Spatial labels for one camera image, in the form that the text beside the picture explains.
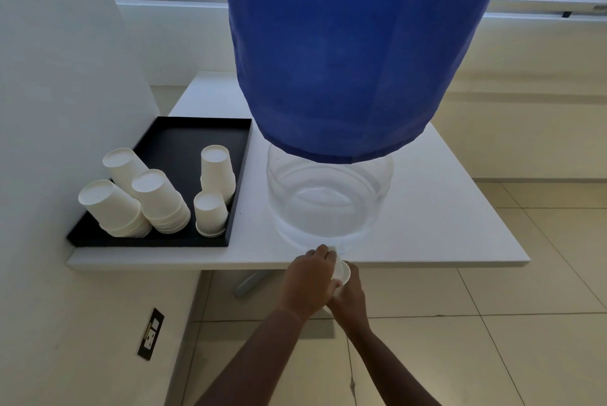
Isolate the person's right hand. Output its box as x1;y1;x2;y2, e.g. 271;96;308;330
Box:
326;262;371;334

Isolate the person's left hand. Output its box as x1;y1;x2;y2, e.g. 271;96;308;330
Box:
280;244;343;322

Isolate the white paper cup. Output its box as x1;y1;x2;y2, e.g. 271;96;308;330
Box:
331;256;352;289

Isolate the person's left forearm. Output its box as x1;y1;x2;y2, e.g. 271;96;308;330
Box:
194;307;328;406

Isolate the person's right forearm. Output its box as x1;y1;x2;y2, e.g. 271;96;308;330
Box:
339;324;445;406

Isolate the clear water dispenser bottle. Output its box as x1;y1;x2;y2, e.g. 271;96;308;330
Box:
266;142;395;253

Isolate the grey metal table leg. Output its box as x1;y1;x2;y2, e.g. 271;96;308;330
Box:
233;270;272;300

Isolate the stack of white paper cups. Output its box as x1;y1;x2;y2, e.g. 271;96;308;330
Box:
102;148;150;199
131;169;192;235
200;144;237;206
193;190;230;237
78;179;153;238

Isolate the black rectangular tray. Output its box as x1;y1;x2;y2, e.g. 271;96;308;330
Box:
66;116;253;248

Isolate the blue fabric bottle cover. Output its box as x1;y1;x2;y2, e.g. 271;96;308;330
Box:
218;0;518;165

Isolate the black wall socket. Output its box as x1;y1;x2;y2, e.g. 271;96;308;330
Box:
137;307;166;362

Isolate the white window frame rail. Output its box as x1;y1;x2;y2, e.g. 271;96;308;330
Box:
112;0;607;19

